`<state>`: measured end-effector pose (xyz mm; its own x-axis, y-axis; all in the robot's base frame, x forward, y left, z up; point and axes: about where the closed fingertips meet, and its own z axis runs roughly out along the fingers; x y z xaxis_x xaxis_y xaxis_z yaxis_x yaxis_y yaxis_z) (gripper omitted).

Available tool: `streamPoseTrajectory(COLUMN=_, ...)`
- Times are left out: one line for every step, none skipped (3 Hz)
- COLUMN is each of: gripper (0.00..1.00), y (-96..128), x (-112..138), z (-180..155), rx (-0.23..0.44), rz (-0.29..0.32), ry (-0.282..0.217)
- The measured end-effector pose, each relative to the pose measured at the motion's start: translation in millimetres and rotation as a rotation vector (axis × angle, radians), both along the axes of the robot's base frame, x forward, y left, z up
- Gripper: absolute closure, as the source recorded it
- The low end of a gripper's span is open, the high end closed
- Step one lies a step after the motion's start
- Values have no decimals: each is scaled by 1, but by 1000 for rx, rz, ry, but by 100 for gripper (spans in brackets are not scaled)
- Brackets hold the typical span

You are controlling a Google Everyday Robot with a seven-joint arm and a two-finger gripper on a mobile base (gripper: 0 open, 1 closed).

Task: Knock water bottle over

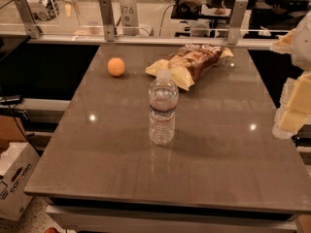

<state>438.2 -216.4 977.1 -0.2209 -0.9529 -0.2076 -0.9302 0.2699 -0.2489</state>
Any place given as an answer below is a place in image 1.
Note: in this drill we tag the middle metal bracket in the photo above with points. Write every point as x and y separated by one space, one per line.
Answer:
107 16

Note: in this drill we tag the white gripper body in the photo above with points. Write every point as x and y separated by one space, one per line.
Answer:
303 46

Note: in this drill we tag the grey table frame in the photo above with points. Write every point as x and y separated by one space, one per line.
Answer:
95 220

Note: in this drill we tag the left metal bracket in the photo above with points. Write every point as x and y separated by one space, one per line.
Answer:
30 26

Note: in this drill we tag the brown yellow chip bag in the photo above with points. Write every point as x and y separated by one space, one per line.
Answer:
190 63

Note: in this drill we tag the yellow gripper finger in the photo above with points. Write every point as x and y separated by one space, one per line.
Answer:
295 106
284 43

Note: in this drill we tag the metal bracket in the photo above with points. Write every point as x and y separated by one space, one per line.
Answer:
236 19
30 26
107 16

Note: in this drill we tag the white cardboard box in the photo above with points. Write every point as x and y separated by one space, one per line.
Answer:
17 164

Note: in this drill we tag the orange fruit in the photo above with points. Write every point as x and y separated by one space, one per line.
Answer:
116 66

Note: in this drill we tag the numbered white sign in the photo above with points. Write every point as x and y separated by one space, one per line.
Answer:
129 17

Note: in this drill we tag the right metal bracket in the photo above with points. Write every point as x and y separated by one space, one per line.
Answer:
236 19

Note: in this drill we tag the clear plastic water bottle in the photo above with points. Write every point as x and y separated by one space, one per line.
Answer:
163 100

